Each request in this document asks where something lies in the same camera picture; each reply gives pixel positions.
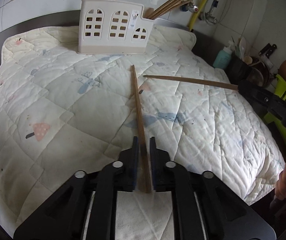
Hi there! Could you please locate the chopstick in holder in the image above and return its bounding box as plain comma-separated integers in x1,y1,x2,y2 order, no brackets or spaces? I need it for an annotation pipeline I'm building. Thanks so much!
144,0,182,20
147,0,192,20
153,0,192,20

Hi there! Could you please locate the white plastic utensil holder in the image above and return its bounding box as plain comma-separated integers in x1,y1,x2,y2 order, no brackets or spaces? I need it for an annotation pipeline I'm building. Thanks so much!
78,0,154,54

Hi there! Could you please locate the wooden chopstick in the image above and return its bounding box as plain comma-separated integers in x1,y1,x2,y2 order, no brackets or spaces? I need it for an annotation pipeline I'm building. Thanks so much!
144,75,238,91
131,65,152,193

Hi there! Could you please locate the white rice spoon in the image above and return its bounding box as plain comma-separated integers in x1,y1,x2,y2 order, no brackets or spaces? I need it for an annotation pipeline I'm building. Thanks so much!
238,37,246,58

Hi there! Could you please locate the black utensil crock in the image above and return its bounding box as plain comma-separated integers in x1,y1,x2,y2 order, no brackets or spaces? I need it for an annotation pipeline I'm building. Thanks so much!
226,54,251,85

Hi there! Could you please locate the yellow gas hose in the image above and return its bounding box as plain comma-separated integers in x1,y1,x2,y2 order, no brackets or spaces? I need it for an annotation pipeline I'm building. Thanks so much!
187,0,220,32

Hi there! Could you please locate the red handled water valve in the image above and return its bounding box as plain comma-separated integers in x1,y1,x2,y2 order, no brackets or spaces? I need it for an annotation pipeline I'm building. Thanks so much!
180,3,199,13

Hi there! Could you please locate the chrome water valve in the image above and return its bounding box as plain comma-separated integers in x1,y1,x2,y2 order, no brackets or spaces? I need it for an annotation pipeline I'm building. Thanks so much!
200,12,218,25

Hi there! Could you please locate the teal soap pump bottle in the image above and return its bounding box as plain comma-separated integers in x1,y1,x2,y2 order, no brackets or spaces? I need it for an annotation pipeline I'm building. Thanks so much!
213,41,234,69

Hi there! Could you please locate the white quilted mat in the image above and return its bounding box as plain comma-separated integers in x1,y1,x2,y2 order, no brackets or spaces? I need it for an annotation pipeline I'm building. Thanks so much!
0,26,284,235

